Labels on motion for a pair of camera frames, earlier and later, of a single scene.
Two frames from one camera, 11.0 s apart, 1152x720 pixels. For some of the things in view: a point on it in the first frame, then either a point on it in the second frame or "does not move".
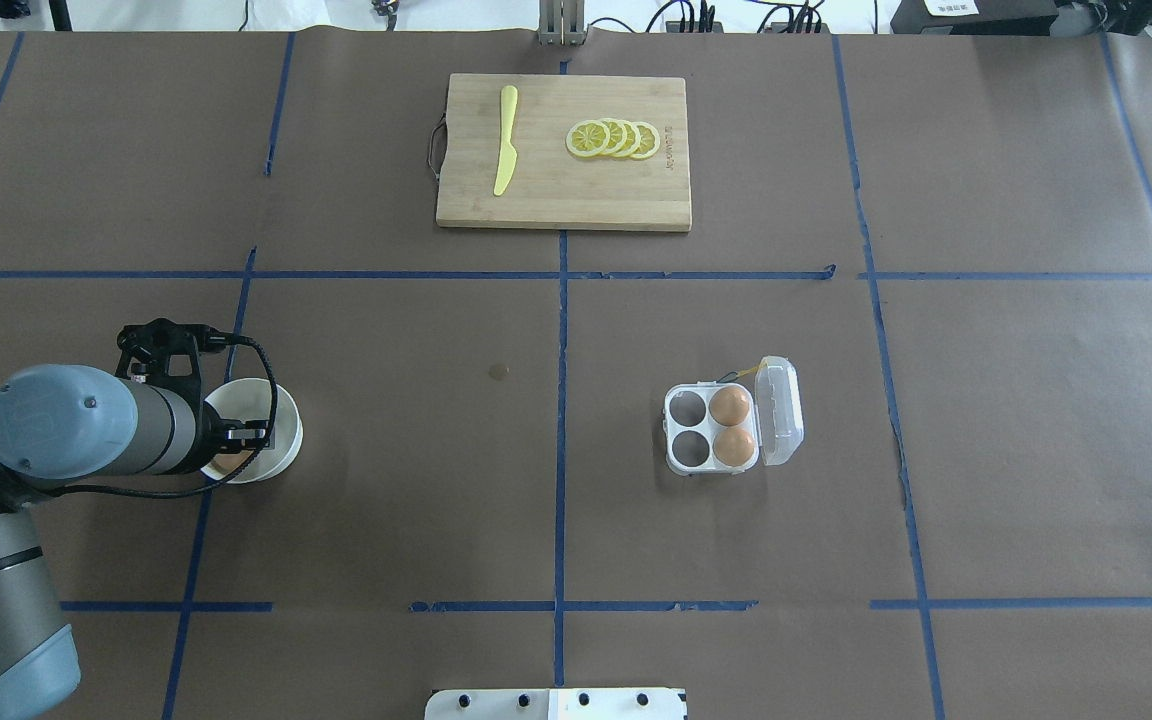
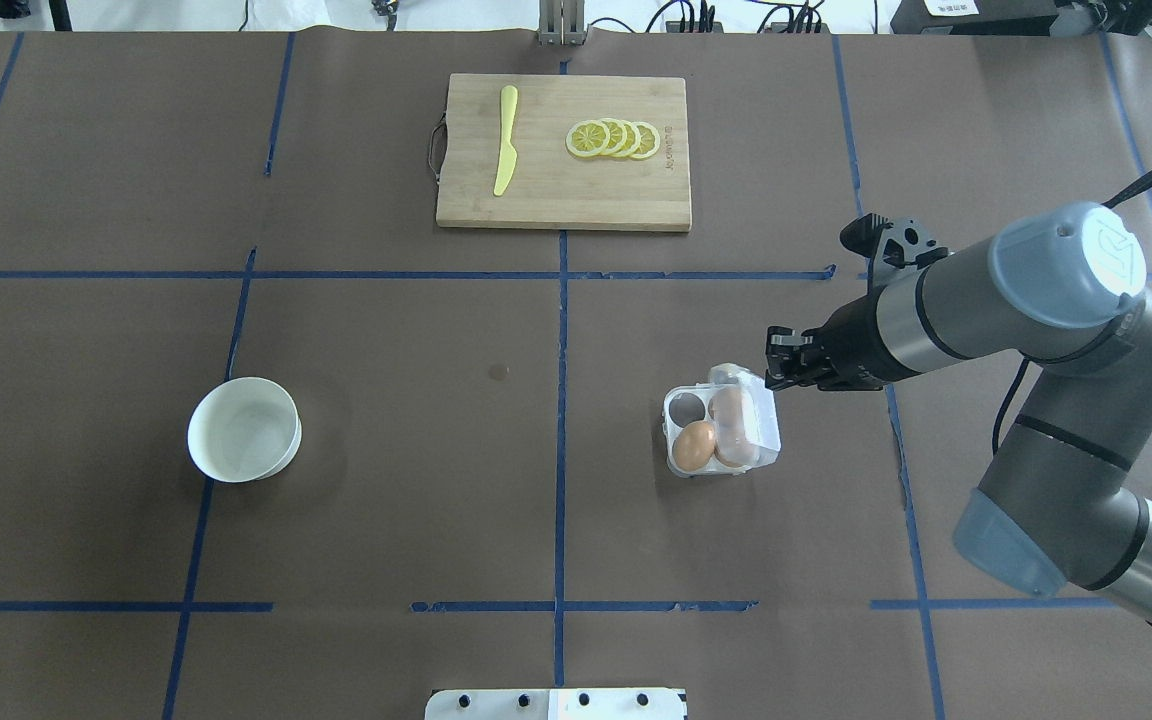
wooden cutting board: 551,187 does not move
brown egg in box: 729,406 does not move
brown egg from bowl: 230,462 -> 694,445
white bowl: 249,399 does not move
